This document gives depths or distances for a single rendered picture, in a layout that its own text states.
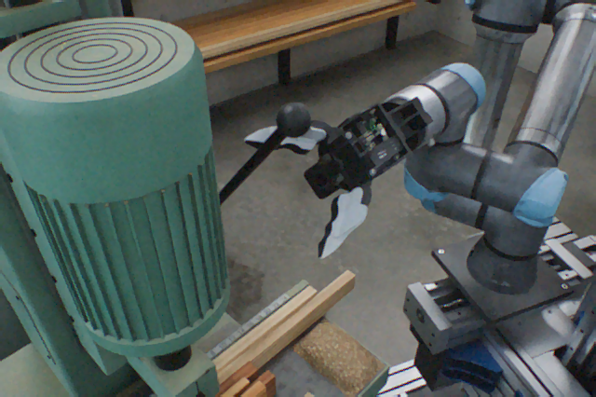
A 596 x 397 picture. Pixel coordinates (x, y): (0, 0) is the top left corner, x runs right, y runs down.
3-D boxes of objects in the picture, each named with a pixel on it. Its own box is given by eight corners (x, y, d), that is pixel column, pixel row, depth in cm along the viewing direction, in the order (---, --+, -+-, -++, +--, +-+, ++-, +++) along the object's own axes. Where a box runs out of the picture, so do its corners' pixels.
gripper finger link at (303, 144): (262, 96, 54) (340, 114, 58) (241, 121, 59) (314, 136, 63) (262, 123, 53) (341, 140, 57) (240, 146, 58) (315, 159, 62)
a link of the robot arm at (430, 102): (387, 102, 72) (420, 152, 72) (366, 114, 69) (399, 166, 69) (423, 74, 65) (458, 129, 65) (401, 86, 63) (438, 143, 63)
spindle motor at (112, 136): (134, 390, 54) (38, 133, 34) (55, 296, 63) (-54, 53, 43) (261, 297, 63) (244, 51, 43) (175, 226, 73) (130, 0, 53)
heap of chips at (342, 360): (350, 399, 85) (352, 387, 82) (290, 348, 92) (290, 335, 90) (385, 364, 90) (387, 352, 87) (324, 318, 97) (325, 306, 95)
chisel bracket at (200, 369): (182, 429, 72) (173, 397, 67) (128, 366, 80) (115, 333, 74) (224, 395, 76) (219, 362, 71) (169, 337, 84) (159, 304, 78)
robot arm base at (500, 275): (506, 238, 125) (517, 206, 119) (550, 282, 115) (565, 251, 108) (453, 254, 121) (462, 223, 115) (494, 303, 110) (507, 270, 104)
